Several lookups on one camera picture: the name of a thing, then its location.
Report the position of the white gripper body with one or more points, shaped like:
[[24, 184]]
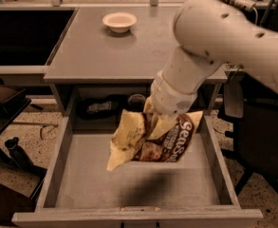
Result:
[[171, 98]]

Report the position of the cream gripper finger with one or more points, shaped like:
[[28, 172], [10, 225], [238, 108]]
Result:
[[148, 107], [160, 124]]

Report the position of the brown and yellow chip bag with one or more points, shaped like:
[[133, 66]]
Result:
[[129, 143]]

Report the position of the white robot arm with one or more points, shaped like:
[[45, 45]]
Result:
[[209, 34]]

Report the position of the grey counter cabinet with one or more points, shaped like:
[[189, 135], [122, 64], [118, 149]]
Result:
[[91, 53]]

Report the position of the grey open drawer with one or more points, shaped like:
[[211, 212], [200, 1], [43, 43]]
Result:
[[79, 192]]

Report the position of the black tape roll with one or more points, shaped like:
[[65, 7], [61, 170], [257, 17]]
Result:
[[136, 102]]

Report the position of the white bowl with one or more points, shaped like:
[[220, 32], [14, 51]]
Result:
[[119, 22]]

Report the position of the black office chair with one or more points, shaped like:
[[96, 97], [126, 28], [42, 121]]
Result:
[[252, 109]]

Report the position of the black stand with dark tray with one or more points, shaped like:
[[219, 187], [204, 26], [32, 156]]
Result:
[[13, 101]]

